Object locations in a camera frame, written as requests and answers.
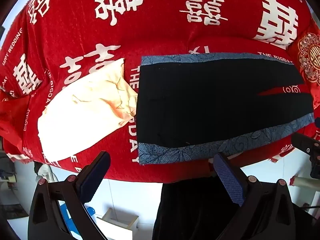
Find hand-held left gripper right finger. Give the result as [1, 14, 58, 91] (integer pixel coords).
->
[212, 152, 297, 240]

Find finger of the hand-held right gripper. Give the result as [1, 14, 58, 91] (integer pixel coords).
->
[291, 132, 320, 155]
[310, 155, 320, 178]

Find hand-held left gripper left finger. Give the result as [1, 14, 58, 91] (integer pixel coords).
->
[27, 151, 112, 240]

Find black pants with patterned trim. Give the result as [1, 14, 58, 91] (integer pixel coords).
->
[136, 52, 315, 165]

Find white roll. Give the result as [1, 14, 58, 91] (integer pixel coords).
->
[290, 175, 320, 188]

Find blue plastic object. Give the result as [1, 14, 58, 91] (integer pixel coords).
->
[59, 200, 96, 235]

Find white box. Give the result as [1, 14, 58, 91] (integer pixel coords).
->
[96, 207, 139, 240]

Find cream folded cloth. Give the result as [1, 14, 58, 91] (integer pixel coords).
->
[37, 58, 138, 163]

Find red embroidered pillow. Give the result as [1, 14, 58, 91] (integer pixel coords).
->
[286, 17, 320, 95]

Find red printed blanket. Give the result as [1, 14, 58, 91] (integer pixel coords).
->
[0, 0, 320, 183]

